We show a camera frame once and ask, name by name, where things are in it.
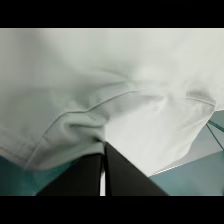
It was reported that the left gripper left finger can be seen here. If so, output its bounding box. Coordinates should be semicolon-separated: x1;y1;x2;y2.
35;151;105;197

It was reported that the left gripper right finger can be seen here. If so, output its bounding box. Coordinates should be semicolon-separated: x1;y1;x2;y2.
103;141;169;197

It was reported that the white T-shirt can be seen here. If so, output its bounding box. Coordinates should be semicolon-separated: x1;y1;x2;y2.
0;27;224;178

